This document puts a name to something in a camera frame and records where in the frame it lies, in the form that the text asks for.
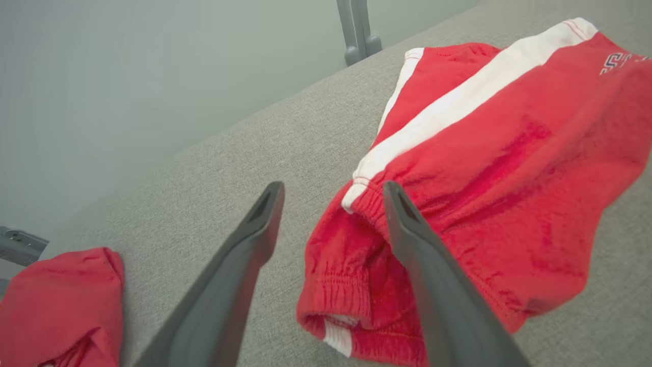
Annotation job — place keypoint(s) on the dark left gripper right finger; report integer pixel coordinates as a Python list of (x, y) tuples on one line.
[(448, 306)]

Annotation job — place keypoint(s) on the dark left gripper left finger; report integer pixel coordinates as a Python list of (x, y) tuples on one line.
[(214, 306)]

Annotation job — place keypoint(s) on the red shorts with white stripe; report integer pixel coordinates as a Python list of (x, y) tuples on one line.
[(509, 178)]

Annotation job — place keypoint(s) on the red and white numbered jersey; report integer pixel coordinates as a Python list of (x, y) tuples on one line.
[(51, 306)]

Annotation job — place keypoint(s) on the grey metal wheeled frame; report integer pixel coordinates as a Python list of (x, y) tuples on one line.
[(20, 247)]

